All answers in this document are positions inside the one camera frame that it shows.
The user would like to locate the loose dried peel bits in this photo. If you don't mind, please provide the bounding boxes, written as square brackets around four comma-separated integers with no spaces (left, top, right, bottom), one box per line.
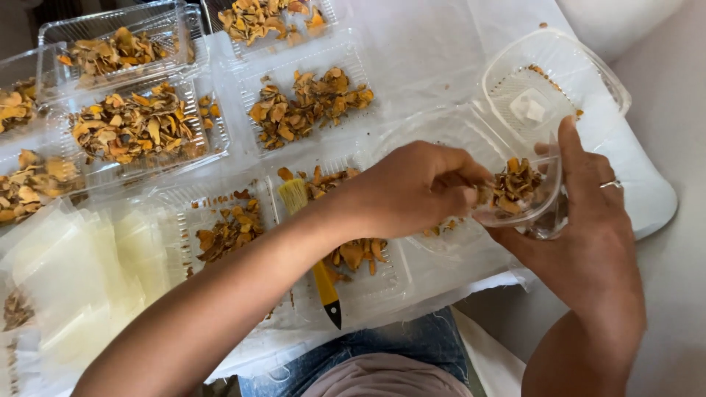
[421,219,460,238]

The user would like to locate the heaps of dried orange peel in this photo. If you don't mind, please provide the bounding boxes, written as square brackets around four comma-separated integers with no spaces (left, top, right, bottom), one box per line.
[0,0,390,285]

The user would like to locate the clear bag with dried peel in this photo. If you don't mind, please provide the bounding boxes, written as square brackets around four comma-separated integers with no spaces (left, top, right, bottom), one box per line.
[0,284,39,338]

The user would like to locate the yellow handled pastry brush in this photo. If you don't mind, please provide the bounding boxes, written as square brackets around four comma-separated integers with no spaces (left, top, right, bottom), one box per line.
[277,178,343,331]

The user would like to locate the group of filled clear containers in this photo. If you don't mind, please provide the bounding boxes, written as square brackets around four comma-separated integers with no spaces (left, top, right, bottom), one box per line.
[0,0,416,327]

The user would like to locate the person's left hand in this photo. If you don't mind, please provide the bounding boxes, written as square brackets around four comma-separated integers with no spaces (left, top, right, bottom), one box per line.
[345,140,494,241]

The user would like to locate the dried peel portion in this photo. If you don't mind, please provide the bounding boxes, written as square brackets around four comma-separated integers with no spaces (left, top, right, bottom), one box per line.
[478,158,545,217]

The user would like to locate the small clear plastic cup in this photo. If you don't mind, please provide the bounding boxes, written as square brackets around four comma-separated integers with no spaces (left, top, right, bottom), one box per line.
[473,148,570,241]

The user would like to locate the person's pink shirt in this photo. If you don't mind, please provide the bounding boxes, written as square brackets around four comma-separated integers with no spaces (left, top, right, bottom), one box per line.
[300,353,475,397]

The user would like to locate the open empty clear clamshell box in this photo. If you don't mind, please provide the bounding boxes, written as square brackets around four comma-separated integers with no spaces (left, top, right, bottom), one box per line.
[379,28,633,272]

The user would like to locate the stack of clear plastic bags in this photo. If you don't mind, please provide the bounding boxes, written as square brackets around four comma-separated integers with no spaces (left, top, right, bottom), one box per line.
[0,197,173,397]

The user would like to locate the small white packet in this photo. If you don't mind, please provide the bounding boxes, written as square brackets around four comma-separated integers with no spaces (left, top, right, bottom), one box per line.
[510,88,547,124]

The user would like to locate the person's blue jeans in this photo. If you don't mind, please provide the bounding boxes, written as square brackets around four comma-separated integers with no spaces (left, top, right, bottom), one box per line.
[237,306,471,397]

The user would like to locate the white table cover sheet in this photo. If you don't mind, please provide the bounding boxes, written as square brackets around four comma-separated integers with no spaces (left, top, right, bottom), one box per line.
[0,0,679,385]

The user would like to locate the person's right hand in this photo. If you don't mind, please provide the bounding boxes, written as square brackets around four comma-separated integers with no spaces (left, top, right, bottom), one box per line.
[485,115,647,333]

